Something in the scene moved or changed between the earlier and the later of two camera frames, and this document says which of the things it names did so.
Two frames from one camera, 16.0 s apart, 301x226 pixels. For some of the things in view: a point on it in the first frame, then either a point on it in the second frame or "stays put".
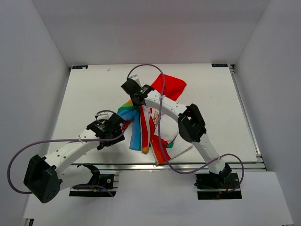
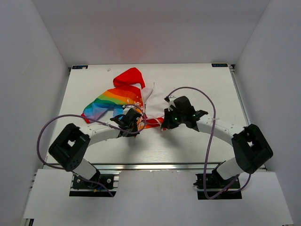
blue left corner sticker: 79,67 stays put
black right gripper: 135,104 → 167,123
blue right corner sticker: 220,65 stays put
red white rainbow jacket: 153,130 → 129,90
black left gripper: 112,142 → 130,135
